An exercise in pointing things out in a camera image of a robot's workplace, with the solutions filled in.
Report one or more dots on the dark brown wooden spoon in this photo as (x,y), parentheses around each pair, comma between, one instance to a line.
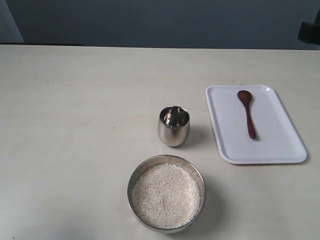
(246,97)

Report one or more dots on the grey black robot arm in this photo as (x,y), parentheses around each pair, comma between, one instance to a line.
(309,33)

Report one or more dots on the stainless steel cup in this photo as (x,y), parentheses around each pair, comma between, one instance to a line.
(173,125)

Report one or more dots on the steel bowl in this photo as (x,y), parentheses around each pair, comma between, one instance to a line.
(166,159)

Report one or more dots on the grainy beige powder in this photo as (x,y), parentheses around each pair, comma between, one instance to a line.
(166,196)

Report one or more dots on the white rectangular plastic tray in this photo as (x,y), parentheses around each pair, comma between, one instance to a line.
(277,141)

